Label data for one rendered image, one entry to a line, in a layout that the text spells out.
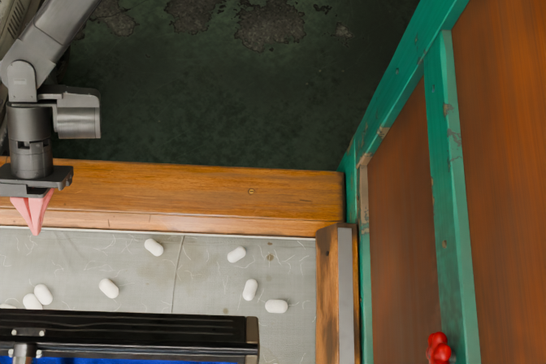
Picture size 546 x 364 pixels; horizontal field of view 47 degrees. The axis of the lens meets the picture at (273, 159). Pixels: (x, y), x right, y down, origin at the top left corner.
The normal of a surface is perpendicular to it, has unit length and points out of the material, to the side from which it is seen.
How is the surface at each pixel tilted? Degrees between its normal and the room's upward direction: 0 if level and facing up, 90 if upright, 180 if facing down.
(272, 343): 0
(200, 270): 0
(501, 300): 90
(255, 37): 0
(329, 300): 67
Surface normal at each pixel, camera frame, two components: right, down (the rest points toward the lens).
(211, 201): 0.07, -0.35
